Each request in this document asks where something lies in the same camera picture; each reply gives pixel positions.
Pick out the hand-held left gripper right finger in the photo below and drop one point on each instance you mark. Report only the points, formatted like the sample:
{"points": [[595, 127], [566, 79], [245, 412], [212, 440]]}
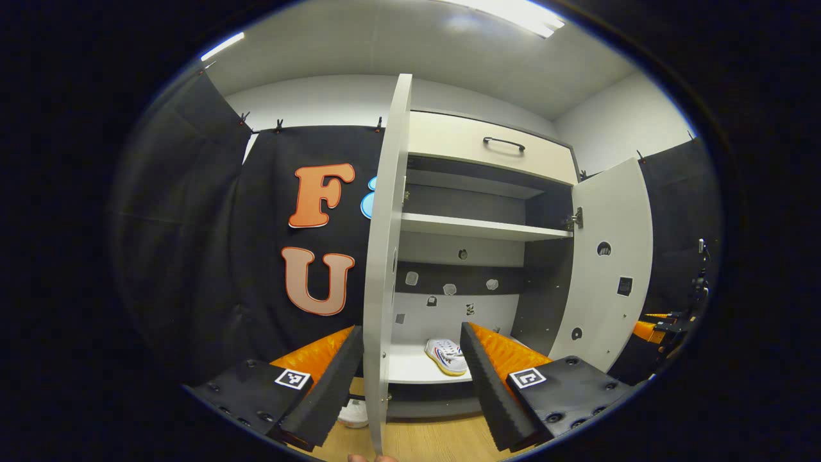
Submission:
{"points": [[484, 378]]}

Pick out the white cabinet shelf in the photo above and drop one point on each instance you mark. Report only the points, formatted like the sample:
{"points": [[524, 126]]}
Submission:
{"points": [[474, 226]]}

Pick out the ceiling light strip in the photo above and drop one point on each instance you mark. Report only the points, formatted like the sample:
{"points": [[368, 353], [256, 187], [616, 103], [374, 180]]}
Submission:
{"points": [[222, 46]]}

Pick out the white shoe cabinet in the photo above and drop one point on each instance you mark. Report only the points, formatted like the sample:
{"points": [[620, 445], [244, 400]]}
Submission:
{"points": [[545, 289]]}

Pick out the white cabinet door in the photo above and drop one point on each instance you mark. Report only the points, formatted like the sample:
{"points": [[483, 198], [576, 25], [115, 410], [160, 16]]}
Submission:
{"points": [[385, 256], [609, 212]]}

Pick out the black backdrop cloth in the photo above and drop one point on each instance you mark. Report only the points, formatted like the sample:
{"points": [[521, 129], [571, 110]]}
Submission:
{"points": [[192, 256]]}

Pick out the white striped shoe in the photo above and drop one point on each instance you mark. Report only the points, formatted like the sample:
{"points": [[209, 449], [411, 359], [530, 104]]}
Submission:
{"points": [[446, 356]]}

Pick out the person's foot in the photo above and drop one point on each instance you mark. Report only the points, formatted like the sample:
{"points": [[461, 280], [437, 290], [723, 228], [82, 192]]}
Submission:
{"points": [[359, 458]]}

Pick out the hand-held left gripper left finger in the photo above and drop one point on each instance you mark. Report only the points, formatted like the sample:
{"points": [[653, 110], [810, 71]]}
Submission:
{"points": [[333, 378]]}

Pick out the ceiling light panel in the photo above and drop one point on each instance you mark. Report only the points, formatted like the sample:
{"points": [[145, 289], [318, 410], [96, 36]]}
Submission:
{"points": [[513, 13]]}

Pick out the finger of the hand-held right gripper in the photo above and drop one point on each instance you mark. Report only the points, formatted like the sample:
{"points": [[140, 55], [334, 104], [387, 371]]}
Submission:
{"points": [[657, 316], [646, 332]]}

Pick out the cream cabinet drawer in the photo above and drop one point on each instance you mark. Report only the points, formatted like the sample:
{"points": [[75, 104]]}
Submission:
{"points": [[449, 138]]}

